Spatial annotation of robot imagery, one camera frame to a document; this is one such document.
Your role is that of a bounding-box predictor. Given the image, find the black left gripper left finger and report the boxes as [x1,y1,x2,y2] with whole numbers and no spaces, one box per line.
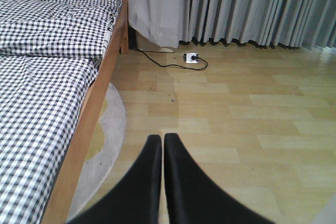
[70,135,162,223]

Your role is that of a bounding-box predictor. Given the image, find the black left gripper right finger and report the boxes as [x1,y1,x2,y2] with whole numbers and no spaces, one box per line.
[164,133,271,223]

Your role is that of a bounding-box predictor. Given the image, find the grey round rug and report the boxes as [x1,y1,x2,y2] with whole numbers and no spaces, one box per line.
[67,83,126,222]

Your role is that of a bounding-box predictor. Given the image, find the white floor power socket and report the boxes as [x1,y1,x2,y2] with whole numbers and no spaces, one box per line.
[183,52,198,63]

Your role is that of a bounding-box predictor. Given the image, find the checkered black white duvet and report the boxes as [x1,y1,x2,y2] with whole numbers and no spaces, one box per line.
[1,0,122,223]

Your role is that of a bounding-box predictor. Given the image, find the white sheer curtain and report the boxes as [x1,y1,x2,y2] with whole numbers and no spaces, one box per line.
[128,0,190,48]

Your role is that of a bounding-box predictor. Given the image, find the grey pleated curtain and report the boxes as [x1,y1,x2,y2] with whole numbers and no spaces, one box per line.
[181,0,335,48]

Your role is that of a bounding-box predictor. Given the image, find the black power cable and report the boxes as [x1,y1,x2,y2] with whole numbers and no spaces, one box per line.
[130,47,208,71]

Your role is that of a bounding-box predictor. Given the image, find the wooden bed frame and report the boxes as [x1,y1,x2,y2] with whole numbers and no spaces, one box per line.
[41,0,129,223]

